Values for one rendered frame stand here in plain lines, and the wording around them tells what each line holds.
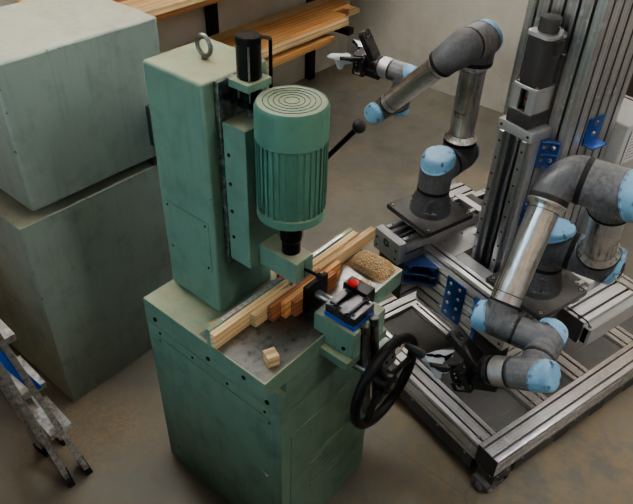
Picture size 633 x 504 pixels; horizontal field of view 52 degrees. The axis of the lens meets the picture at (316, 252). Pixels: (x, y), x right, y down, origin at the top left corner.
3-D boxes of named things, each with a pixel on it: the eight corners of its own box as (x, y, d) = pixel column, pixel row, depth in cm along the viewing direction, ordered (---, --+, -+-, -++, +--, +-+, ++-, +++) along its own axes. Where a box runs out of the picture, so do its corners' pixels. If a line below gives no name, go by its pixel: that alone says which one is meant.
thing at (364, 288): (353, 332, 165) (355, 316, 162) (320, 312, 171) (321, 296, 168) (383, 306, 173) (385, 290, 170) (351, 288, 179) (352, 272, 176)
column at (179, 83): (219, 314, 192) (199, 86, 147) (171, 281, 203) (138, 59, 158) (271, 278, 206) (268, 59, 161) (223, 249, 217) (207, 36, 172)
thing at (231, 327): (216, 349, 167) (214, 336, 164) (210, 346, 168) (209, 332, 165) (357, 245, 204) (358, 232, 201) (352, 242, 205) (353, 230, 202)
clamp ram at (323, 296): (322, 323, 175) (324, 299, 170) (302, 311, 179) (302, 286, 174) (343, 306, 181) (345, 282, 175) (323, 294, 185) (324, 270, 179)
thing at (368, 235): (255, 327, 174) (255, 317, 172) (250, 324, 175) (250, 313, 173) (374, 238, 207) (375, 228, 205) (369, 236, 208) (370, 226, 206)
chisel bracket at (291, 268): (296, 289, 174) (296, 265, 169) (258, 267, 181) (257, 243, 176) (313, 276, 178) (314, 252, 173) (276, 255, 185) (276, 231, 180)
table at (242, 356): (292, 422, 158) (292, 406, 154) (207, 359, 173) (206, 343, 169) (427, 297, 195) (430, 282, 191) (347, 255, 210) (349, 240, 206)
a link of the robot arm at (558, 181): (544, 137, 154) (464, 326, 156) (591, 151, 149) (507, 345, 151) (548, 150, 164) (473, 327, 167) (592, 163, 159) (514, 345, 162)
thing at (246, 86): (248, 114, 152) (246, 43, 142) (225, 104, 156) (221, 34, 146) (272, 103, 157) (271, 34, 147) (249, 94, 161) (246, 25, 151)
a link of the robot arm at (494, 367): (497, 368, 149) (514, 348, 154) (480, 366, 152) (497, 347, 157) (506, 395, 151) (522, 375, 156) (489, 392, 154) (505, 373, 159)
